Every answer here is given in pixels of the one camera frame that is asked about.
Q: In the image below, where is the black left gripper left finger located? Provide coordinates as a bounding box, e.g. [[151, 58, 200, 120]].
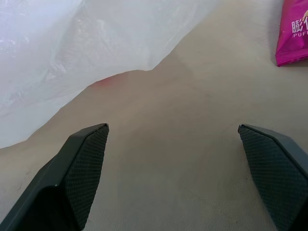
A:
[[0, 123, 109, 231]]

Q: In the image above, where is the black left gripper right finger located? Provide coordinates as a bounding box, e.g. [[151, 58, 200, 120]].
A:
[[237, 124, 308, 231]]

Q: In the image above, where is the white translucent plastic bag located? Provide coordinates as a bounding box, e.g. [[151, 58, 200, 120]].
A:
[[0, 0, 224, 149]]

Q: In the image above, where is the magenta snack packet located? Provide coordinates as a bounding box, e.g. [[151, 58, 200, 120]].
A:
[[275, 0, 308, 67]]

